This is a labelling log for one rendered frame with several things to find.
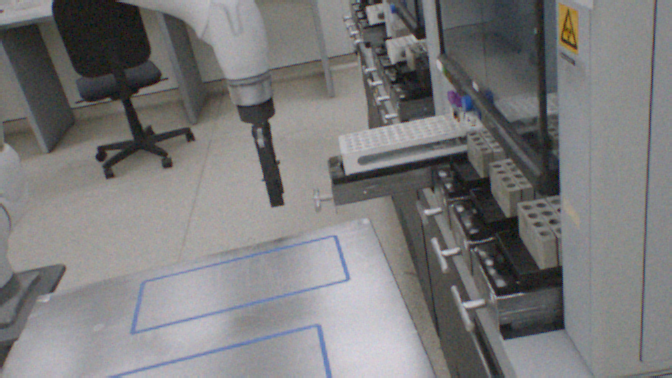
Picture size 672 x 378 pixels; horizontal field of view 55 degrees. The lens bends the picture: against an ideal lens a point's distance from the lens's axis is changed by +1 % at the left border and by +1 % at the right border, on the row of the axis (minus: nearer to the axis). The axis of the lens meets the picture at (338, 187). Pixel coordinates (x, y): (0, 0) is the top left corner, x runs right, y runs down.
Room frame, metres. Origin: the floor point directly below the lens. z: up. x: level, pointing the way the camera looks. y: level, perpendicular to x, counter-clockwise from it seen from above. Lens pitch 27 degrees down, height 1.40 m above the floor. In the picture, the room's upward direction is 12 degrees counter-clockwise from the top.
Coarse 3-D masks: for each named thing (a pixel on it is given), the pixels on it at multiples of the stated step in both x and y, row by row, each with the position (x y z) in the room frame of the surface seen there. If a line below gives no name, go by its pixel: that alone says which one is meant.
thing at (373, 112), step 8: (384, 0) 2.36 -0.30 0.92; (384, 8) 2.40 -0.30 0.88; (384, 16) 2.43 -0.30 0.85; (376, 40) 2.46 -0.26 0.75; (360, 48) 2.75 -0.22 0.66; (368, 48) 2.44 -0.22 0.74; (360, 56) 2.84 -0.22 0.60; (368, 56) 2.36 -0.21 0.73; (368, 64) 2.40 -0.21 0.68; (368, 88) 2.63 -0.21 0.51; (368, 96) 2.71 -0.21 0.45; (368, 104) 2.81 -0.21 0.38; (368, 112) 2.92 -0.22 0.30; (376, 112) 2.43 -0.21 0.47; (368, 120) 3.02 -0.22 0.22; (376, 120) 2.50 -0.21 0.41; (368, 128) 3.15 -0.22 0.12
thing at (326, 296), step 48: (288, 240) 0.98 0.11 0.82; (336, 240) 0.95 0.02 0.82; (96, 288) 0.96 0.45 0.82; (144, 288) 0.92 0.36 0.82; (192, 288) 0.89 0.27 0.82; (240, 288) 0.87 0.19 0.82; (288, 288) 0.84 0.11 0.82; (336, 288) 0.81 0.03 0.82; (384, 288) 0.79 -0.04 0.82; (48, 336) 0.84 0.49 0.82; (96, 336) 0.82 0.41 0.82; (144, 336) 0.79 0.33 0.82; (192, 336) 0.77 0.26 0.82; (240, 336) 0.74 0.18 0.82; (288, 336) 0.72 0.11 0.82; (336, 336) 0.70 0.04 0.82; (384, 336) 0.68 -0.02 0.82
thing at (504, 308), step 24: (480, 264) 0.82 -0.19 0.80; (504, 264) 0.79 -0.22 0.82; (456, 288) 0.84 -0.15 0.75; (480, 288) 0.82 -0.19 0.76; (504, 288) 0.74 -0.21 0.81; (528, 288) 0.74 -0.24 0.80; (552, 288) 0.73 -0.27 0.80; (504, 312) 0.73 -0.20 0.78; (528, 312) 0.73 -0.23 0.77; (552, 312) 0.73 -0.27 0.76
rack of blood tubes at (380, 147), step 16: (384, 128) 1.30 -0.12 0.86; (400, 128) 1.28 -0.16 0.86; (416, 128) 1.26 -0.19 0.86; (432, 128) 1.25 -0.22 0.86; (448, 128) 1.23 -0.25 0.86; (464, 128) 1.21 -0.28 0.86; (480, 128) 1.21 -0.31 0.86; (352, 144) 1.25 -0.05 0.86; (368, 144) 1.23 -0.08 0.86; (384, 144) 1.22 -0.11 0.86; (400, 144) 1.21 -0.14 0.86; (416, 144) 1.21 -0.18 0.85; (432, 144) 1.25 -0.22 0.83; (448, 144) 1.23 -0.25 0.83; (464, 144) 1.24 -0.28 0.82; (352, 160) 1.21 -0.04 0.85; (368, 160) 1.27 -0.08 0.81; (384, 160) 1.26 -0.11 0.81; (400, 160) 1.21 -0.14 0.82
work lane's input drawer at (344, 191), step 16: (336, 160) 1.29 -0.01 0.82; (432, 160) 1.20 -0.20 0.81; (448, 160) 1.20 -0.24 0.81; (336, 176) 1.21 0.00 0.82; (352, 176) 1.20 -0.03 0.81; (368, 176) 1.20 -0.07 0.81; (384, 176) 1.19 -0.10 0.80; (400, 176) 1.19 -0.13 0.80; (416, 176) 1.19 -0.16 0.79; (336, 192) 1.19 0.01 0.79; (352, 192) 1.19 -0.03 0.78; (368, 192) 1.19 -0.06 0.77; (384, 192) 1.19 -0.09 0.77; (400, 192) 1.19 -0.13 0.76; (320, 208) 1.21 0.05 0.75
